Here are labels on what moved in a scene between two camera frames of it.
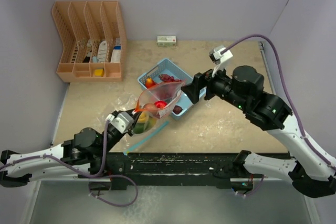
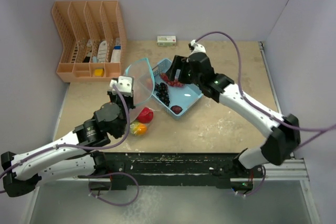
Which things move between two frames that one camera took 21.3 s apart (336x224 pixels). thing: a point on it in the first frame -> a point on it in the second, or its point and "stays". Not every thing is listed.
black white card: (86, 59) stays
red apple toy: (160, 104) -> (146, 116)
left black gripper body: (113, 139) -> (121, 102)
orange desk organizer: (93, 39) stays
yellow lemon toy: (142, 117) -> (142, 130)
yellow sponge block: (99, 72) stays
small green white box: (166, 40) stays
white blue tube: (116, 55) stays
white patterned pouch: (102, 52) stays
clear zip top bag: (159, 99) -> (141, 116)
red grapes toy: (166, 78) stays
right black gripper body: (219, 86) -> (186, 76)
